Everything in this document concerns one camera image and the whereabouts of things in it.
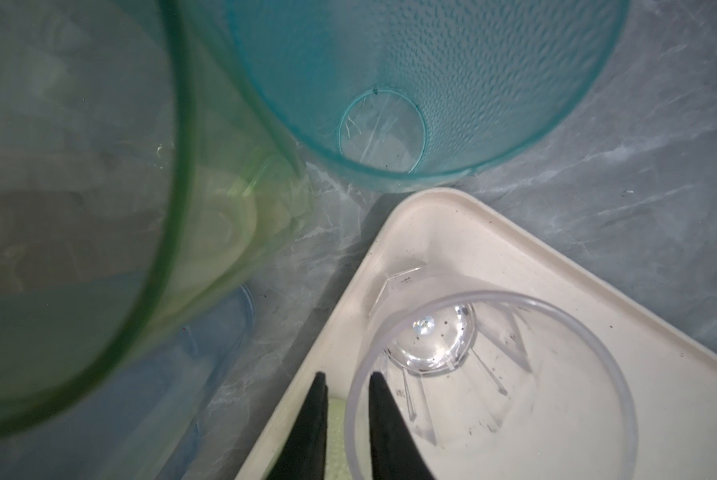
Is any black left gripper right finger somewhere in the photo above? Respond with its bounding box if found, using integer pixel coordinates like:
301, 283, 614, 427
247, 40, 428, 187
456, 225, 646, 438
369, 372, 435, 480

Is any green tall cup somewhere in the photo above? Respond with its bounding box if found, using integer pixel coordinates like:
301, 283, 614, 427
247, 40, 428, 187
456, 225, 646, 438
0, 1, 314, 438

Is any teal tall cup front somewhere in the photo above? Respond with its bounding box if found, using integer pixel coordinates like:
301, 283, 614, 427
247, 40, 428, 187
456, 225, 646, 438
180, 1, 629, 193

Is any blue tall cup right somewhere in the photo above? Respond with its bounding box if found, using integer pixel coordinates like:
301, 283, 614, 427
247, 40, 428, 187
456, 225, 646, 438
0, 286, 256, 479

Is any clear faceted small cup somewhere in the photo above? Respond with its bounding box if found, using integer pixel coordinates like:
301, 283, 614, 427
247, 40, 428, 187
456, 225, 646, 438
344, 266, 638, 479

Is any small green cup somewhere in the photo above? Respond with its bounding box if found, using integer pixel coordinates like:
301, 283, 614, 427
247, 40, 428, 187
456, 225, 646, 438
324, 397, 352, 480

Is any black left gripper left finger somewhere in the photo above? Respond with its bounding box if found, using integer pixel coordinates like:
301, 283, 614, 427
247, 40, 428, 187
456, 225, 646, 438
266, 372, 328, 480

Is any white rectangular tray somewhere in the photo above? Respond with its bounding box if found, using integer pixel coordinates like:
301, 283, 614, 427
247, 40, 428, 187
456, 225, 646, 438
240, 188, 717, 479

